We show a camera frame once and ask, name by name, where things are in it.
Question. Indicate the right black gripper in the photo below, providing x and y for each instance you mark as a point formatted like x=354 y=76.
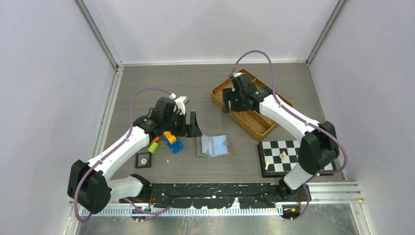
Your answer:
x=228 y=95

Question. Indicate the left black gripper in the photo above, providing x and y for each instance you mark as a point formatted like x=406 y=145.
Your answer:
x=191 y=130

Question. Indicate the credit card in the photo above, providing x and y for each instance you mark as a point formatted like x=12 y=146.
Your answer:
x=208 y=146

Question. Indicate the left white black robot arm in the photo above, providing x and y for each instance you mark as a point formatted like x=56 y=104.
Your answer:
x=91 y=184

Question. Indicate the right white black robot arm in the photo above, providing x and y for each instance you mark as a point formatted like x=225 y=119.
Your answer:
x=318 y=143

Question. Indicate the blue yellow toy car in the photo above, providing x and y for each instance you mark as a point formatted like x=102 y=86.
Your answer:
x=172 y=142

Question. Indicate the orange tape dispenser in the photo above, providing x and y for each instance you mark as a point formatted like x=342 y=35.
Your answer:
x=156 y=139

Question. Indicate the green block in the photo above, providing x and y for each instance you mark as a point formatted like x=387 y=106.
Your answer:
x=153 y=147

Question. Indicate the small black square box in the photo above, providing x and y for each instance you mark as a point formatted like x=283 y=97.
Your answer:
x=143 y=160

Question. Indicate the black white chessboard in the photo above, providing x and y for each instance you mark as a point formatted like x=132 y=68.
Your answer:
x=269 y=151

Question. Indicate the wooden chess pawn upper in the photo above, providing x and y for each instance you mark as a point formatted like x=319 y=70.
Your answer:
x=282 y=155

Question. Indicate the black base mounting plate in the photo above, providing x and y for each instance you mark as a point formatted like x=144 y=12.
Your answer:
x=215 y=195

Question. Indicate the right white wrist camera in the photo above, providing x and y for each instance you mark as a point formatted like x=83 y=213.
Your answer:
x=238 y=76

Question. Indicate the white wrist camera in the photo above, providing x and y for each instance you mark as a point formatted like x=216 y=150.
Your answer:
x=238 y=76
x=181 y=102

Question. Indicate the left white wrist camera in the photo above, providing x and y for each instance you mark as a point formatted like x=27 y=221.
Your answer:
x=181 y=102

